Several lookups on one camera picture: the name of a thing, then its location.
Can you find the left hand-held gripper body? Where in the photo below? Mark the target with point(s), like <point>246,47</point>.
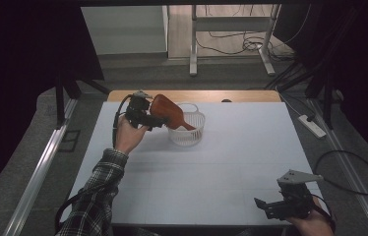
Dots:
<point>137,108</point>

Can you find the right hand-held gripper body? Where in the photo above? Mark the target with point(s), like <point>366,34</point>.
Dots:
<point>295,198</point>

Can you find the brown wooden hairbrush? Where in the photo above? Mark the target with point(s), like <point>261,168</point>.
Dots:
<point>167,111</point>

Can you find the white plastic basket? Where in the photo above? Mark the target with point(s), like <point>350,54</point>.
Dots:
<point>188,134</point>

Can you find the person's left hand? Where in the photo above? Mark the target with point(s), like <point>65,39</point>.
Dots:
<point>129,136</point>

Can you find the person's right hand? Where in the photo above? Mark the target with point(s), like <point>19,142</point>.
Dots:
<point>316,226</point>

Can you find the white table cover board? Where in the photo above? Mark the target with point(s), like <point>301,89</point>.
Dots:
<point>205,177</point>

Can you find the wooden table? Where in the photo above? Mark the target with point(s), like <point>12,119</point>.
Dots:
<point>221,95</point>

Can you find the white power strip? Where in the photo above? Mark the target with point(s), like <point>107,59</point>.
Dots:
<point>313,128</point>

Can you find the black metal stand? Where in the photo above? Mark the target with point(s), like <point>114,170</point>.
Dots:
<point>328,98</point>
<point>61,98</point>

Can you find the white cabinet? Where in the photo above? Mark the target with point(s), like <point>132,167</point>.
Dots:
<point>123,29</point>

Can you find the black plug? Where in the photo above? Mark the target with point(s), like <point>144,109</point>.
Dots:
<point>310,118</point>

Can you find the aluminium rail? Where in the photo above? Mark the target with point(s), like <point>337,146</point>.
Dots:
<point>352,167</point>
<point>37,180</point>

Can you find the black floor bracket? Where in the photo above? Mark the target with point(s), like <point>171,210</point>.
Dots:
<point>70,141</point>

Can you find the white metal desk frame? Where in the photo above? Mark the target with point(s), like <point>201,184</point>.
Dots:
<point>231,24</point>

